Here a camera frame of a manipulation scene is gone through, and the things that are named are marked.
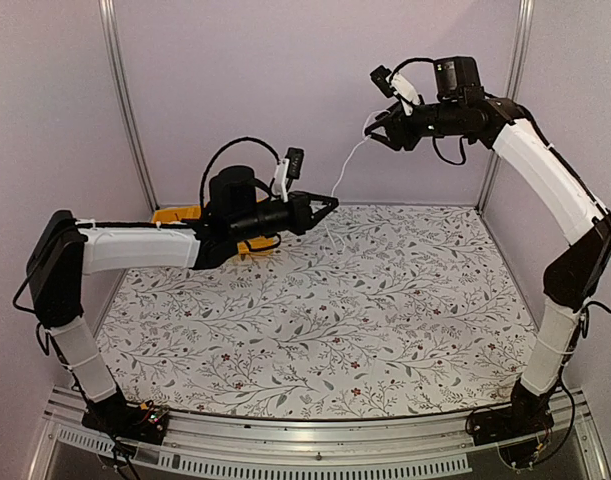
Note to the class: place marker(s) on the front aluminium frame rail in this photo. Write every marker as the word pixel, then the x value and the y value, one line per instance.
pixel 205 446

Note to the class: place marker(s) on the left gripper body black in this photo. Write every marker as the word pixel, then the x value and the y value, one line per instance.
pixel 298 222

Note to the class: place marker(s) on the floral tablecloth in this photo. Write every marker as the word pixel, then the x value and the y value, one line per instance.
pixel 381 311

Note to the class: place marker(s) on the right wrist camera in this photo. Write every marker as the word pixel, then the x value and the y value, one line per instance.
pixel 396 85

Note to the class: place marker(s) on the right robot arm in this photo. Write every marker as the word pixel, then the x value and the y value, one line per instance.
pixel 466 110

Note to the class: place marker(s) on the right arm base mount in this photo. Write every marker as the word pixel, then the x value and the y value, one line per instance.
pixel 521 436

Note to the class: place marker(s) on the left yellow bin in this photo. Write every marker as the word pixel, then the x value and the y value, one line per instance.
pixel 176 214

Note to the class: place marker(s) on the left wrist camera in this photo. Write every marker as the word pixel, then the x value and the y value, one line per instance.
pixel 287 170

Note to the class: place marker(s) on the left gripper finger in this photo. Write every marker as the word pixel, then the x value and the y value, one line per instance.
pixel 322 199
pixel 318 212

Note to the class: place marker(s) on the yellow bin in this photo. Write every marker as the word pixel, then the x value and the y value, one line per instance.
pixel 257 246
pixel 176 214

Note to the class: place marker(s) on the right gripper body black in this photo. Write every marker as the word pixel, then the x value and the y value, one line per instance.
pixel 399 128

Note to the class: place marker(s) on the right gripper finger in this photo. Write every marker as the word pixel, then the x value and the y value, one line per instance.
pixel 386 141
pixel 378 123

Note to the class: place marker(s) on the left aluminium post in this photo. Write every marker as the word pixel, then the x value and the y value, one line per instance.
pixel 110 29

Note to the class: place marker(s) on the right yellow bin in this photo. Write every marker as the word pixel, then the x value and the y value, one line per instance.
pixel 257 246

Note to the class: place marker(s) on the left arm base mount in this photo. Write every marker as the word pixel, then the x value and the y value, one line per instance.
pixel 116 417

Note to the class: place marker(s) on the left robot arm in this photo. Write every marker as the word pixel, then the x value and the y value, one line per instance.
pixel 240 208

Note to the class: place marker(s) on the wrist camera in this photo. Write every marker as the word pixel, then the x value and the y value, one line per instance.
pixel 396 85
pixel 287 170

